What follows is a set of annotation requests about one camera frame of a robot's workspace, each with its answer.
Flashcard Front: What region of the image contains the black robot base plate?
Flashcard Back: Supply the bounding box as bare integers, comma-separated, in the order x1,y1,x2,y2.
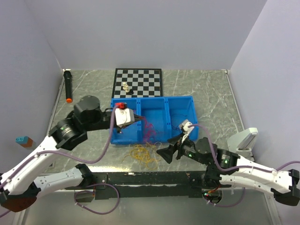
64,171,233,204

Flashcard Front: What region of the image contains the yellow cable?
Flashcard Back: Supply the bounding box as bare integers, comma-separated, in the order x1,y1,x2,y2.
121,141,163,170

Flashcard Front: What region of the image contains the white tape dispenser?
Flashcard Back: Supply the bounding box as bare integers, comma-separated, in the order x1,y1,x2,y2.
227,127,258,158

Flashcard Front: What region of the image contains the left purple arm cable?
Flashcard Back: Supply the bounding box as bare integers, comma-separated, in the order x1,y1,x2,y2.
0,109,120,218

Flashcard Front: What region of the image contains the blue and brown toy block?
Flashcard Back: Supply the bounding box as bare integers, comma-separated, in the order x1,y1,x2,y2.
15,136,33,148

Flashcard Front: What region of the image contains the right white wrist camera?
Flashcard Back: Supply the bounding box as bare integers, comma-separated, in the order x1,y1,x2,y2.
179,119,194,143

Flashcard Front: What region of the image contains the blue three-compartment plastic bin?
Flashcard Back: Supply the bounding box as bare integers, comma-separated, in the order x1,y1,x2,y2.
111,96,198,145

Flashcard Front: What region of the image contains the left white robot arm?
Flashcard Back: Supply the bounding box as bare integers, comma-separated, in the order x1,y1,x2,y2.
0,96,142,212

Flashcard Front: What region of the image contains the black microphone orange tip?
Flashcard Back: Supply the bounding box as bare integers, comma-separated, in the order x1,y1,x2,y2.
63,70,73,103

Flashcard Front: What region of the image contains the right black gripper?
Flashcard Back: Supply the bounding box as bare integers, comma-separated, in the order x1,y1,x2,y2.
156,133,208,165

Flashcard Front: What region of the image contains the black and white chessboard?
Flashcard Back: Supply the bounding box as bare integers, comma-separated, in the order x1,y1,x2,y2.
112,68,163,98

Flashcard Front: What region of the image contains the aluminium frame rail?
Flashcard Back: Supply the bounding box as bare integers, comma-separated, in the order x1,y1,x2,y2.
21,170,271,193

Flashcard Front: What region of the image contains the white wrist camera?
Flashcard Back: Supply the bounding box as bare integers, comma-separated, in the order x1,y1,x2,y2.
179,119,194,143
115,103,135,128

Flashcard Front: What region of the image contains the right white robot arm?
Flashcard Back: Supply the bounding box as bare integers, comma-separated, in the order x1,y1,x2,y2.
157,135,300,206

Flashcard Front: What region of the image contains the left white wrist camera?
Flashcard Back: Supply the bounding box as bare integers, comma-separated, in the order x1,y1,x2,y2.
115,103,135,128

